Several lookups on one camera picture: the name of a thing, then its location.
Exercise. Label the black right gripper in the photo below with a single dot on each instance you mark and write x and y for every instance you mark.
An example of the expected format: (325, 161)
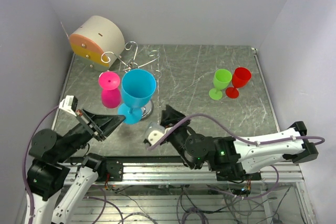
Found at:
(169, 116)

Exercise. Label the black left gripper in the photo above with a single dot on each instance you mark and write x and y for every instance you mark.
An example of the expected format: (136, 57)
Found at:
(105, 124)

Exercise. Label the blue plastic wine glass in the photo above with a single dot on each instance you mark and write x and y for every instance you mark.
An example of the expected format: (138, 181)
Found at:
(137, 89)

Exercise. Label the green plastic wine glass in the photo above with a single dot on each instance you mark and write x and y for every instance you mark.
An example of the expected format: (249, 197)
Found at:
(221, 80)

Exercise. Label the red plastic wine glass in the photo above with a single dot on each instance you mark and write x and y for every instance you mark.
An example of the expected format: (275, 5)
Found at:
(240, 78)

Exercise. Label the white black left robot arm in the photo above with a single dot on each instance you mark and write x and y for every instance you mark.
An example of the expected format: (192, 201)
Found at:
(46, 177)

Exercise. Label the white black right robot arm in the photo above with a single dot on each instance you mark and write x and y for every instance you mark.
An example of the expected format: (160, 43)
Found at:
(236, 158)

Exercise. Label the pink plastic wine glass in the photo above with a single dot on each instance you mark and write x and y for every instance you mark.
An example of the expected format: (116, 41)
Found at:
(109, 81)

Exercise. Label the beige round drawer box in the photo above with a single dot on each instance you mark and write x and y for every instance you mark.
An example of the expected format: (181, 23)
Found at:
(97, 42)

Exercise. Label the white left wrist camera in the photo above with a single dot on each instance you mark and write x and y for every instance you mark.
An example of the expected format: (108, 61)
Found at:
(69, 105)

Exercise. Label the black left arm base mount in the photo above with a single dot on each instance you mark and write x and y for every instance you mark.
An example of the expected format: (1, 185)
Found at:
(114, 170)

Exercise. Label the chrome wire wine glass rack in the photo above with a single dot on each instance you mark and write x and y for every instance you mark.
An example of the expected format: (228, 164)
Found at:
(133, 64)

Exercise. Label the aluminium rail frame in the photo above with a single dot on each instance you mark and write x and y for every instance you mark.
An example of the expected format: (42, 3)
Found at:
(163, 190)

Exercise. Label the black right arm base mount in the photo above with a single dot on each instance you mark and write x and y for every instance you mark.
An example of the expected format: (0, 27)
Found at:
(233, 173)

